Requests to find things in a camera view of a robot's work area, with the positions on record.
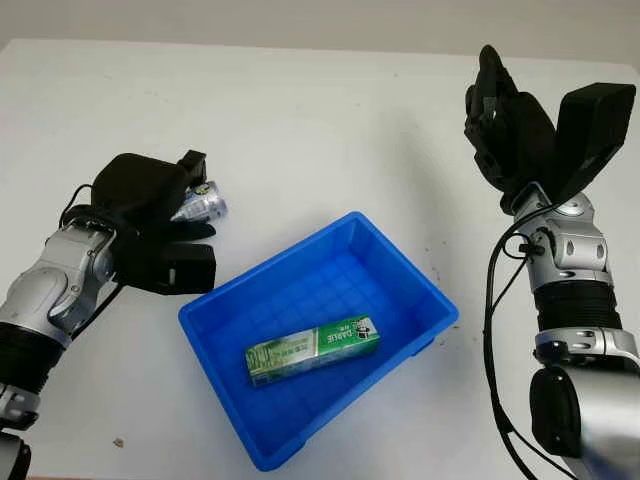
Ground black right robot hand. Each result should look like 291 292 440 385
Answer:
463 44 560 216

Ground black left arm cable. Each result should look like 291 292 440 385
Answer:
58 183 99 227

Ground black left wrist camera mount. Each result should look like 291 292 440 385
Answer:
125 237 218 296

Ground small silver labelled bottle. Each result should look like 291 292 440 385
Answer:
169 180 231 224

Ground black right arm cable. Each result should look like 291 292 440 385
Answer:
481 198 554 480

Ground green toothpaste box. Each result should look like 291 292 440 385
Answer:
244 313 383 388

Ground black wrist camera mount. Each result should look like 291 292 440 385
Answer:
553 83 638 208
125 237 218 296

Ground blue plastic tray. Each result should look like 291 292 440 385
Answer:
177 210 461 459

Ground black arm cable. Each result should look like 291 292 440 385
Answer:
58 183 99 227
481 198 554 480

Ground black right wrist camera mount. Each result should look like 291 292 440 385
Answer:
553 83 638 208

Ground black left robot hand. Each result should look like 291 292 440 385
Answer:
91 149 217 245

